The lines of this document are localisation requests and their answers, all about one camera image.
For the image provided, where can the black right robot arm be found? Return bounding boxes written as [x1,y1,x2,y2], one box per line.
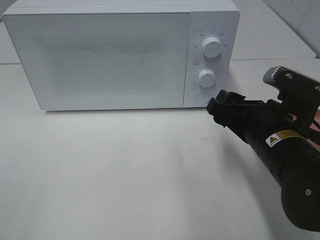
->
[206,90,320,232]

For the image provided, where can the upper white microwave knob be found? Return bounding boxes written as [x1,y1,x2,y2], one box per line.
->
[201,36,222,59]

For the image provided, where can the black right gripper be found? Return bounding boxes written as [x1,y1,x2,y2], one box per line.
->
[206,89,300,145]

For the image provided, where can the pink round plate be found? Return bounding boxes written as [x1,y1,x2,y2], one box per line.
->
[311,108,320,132]

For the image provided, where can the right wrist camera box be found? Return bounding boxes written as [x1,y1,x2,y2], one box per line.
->
[262,65,320,96]

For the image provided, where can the white microwave knob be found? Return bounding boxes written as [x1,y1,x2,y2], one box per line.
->
[201,36,222,59]
[198,69,216,88]

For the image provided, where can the lower white microwave knob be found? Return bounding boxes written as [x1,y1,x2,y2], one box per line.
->
[198,69,216,88]

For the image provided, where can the white microwave oven body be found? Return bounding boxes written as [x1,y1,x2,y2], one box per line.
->
[2,0,240,110]

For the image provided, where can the white microwave door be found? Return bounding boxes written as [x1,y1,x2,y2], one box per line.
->
[4,13,190,111]

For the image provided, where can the round white door button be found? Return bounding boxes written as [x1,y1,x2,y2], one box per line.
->
[195,92,211,105]

